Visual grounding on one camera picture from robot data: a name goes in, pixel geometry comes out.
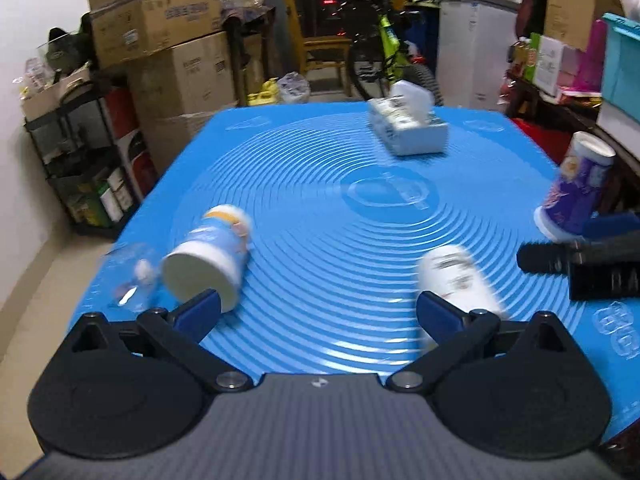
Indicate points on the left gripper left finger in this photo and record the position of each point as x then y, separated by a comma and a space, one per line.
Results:
176, 336

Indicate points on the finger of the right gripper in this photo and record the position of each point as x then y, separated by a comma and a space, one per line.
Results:
556, 258
600, 227

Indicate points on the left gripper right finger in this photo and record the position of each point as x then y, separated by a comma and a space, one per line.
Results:
460, 337

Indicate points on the white grey-print paper cup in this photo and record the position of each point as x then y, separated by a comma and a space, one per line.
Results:
452, 274

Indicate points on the tall purple paper cup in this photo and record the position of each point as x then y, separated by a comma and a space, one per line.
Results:
573, 195

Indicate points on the clear plastic cup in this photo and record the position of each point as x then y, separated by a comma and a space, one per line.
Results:
131, 276

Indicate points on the white blue yellow paper cup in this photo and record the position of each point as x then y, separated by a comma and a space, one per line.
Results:
213, 255

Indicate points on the dark wooden side table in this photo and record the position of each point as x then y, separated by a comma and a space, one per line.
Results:
550, 126

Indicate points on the teal plastic storage bin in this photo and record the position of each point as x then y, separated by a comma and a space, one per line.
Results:
621, 73

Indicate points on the blue silicone baking mat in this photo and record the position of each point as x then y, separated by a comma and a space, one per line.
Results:
339, 225

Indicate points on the white green product box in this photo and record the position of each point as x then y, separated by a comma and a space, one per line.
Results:
544, 62

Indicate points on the white patterned tissue box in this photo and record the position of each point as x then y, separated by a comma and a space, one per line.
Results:
406, 123

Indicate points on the black metal shelf rack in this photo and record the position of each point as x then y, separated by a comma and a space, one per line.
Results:
86, 170

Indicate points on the middle cardboard box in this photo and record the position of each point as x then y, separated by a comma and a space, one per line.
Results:
193, 77

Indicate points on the black green bicycle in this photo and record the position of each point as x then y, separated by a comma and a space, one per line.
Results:
380, 53

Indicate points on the wooden chair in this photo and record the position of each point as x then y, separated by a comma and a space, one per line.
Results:
318, 52

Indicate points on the top open cardboard box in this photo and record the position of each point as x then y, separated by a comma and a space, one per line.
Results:
126, 30

